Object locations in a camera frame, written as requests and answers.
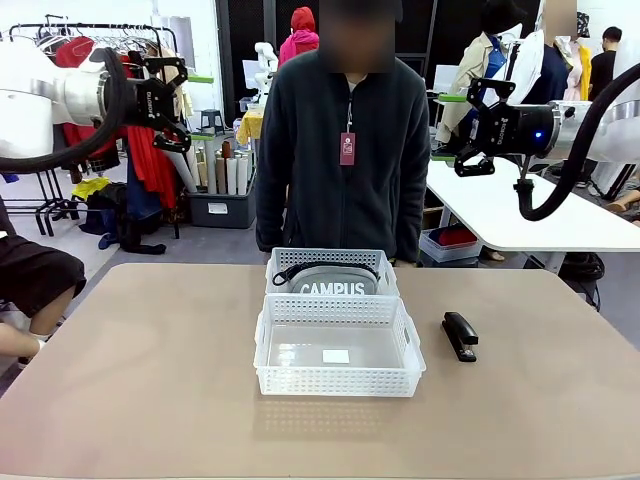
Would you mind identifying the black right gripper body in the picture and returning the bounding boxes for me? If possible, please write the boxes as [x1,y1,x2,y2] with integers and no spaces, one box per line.
[478,101,555,152]

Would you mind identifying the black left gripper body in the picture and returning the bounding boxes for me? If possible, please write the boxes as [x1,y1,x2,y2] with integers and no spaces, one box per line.
[121,73,177,130]

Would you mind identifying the black stapler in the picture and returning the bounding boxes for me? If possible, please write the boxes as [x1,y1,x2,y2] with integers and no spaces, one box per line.
[440,311,479,363]

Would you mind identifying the grey CAMPUS pencil case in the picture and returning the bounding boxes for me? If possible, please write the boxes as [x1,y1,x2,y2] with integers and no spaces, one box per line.
[272,262,381,297]

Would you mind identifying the person's right forearm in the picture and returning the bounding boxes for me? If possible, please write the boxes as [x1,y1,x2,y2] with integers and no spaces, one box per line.
[255,164,292,254]

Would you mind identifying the person's left forearm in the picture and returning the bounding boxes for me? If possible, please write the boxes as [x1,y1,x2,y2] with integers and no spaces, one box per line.
[393,164,431,264]

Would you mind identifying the mannequin with beige coat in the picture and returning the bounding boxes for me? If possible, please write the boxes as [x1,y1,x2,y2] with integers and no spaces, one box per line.
[437,14,507,146]

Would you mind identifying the dark plastic stool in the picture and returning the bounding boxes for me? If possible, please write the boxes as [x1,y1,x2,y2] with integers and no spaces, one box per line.
[199,108,222,135]

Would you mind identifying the red garment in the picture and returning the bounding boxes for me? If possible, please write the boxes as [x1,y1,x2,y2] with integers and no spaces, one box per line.
[124,124,179,211]

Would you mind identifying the black metal clothes rack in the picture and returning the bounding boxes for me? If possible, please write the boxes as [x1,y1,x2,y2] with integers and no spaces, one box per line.
[0,22,182,239]

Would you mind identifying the white work table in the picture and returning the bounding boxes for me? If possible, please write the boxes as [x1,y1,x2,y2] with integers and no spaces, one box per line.
[424,159,640,274]

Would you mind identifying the brown paper roll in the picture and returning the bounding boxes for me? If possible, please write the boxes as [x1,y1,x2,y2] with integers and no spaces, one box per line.
[221,141,234,196]

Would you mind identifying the person in navy top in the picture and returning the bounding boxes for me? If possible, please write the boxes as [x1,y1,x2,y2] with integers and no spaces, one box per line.
[514,0,581,106]

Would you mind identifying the yellow patterned cloth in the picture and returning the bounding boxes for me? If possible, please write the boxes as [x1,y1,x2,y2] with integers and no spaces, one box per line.
[235,110,266,146]

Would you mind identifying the yellow garment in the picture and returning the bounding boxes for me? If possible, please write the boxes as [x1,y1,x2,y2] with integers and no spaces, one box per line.
[577,42,594,101]

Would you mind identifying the grey storage bin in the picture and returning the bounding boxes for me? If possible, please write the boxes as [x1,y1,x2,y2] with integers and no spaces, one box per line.
[187,192,257,230]

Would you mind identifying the clear plastic storage box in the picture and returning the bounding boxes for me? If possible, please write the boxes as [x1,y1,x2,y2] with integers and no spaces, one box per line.
[418,224,482,265]

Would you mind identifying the black garment pile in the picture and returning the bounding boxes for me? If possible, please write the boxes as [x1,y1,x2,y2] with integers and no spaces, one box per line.
[79,182,167,256]

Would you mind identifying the yellow green cloth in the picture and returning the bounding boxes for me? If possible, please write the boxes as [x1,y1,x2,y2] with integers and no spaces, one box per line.
[71,177,112,200]

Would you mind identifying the person in black shirt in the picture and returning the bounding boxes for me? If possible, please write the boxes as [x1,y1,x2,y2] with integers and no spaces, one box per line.
[588,27,624,101]

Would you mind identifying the person in red hijab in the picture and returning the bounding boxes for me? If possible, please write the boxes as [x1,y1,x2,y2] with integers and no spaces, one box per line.
[278,7,321,69]

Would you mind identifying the person in dark fleece jacket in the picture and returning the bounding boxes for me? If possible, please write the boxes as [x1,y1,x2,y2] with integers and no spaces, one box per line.
[254,0,431,266]

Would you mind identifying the white perforated plastic basket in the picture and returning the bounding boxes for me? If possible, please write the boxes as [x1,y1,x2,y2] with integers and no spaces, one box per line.
[264,247,399,297]
[253,293,428,398]

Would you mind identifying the seated person in black shorts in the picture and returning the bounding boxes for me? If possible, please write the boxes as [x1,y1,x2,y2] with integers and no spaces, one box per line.
[0,199,89,371]

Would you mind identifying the black floor cables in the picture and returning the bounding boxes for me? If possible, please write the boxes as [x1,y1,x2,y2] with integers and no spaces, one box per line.
[563,252,607,297]

